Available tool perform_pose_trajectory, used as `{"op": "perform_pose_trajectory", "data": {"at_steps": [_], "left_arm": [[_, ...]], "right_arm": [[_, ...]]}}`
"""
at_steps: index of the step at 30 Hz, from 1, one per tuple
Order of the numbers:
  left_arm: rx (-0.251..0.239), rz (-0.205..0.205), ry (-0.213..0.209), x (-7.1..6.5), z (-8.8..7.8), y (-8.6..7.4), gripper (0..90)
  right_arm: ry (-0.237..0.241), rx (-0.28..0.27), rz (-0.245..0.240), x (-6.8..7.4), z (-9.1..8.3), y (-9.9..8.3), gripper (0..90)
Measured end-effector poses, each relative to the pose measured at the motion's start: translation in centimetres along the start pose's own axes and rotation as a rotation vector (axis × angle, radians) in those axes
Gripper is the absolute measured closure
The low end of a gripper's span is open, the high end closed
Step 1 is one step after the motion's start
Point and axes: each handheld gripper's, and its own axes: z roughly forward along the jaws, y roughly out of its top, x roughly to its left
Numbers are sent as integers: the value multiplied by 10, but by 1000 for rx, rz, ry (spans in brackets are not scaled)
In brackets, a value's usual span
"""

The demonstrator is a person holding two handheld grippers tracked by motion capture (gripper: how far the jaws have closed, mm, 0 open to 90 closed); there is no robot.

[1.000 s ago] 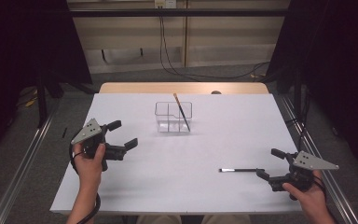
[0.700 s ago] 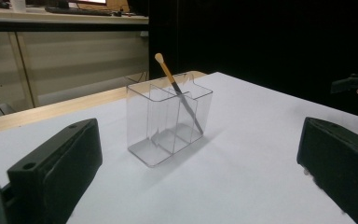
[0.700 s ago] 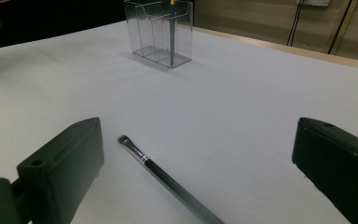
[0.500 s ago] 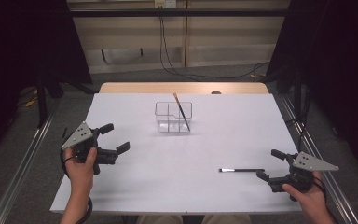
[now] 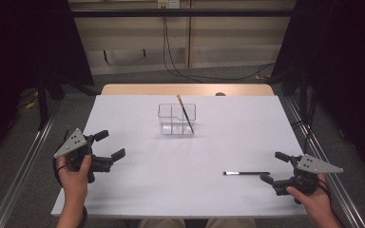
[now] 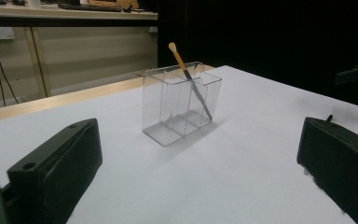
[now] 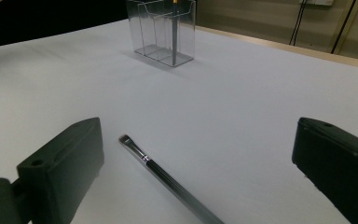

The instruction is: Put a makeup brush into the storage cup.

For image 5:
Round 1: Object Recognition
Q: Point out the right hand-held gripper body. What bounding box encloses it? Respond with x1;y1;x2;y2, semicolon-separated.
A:
272;154;344;204

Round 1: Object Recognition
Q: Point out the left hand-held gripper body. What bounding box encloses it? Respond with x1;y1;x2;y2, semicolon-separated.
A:
53;127;114;184

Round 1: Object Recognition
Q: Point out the black brush with white tip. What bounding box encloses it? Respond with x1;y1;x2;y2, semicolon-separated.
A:
222;170;271;177

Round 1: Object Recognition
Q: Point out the clear plastic organizer box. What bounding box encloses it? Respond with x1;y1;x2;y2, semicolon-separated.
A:
157;103;198;137

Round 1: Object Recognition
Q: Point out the black brush with orange end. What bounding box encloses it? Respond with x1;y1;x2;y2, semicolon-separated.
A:
176;94;195;135

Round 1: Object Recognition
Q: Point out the person's right hand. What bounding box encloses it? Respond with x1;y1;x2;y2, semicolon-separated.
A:
285;173;334;217

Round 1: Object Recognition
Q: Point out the person's left hand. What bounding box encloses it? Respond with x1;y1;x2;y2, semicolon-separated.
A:
56;154;93;200

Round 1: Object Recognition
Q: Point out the black metal stand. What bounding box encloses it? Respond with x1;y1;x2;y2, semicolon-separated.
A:
37;74;50;131

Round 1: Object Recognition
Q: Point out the person's right leg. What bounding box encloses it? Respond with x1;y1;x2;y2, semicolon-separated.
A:
206;218;257;228

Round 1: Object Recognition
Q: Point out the person's leg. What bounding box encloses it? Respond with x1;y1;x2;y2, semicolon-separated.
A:
138;218;186;228
206;218;257;228

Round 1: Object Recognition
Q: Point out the wooden table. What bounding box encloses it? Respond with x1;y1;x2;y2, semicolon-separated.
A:
100;83;275;97

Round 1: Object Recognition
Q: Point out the white table cover sheet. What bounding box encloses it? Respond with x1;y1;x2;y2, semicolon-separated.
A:
50;94;307;219

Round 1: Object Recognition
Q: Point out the person's left leg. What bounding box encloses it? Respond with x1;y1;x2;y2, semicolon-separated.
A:
138;218;186;228

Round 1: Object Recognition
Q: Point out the black curtain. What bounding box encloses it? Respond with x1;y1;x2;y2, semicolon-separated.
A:
0;0;95;172
270;0;365;175

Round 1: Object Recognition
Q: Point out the black horizontal bar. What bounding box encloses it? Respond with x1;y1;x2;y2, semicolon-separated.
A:
70;9;296;18

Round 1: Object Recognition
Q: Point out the metal floor rail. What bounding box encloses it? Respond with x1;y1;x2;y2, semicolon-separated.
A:
284;96;365;228
0;104;61;228

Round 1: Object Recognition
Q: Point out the right hand-held gripper cable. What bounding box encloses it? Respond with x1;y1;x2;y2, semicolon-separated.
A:
317;179;333;205

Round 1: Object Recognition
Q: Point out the black wall cable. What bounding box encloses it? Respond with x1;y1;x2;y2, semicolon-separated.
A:
164;8;276;82
162;8;188;77

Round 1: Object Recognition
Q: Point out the white wall socket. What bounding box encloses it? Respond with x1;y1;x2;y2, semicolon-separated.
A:
157;0;181;10

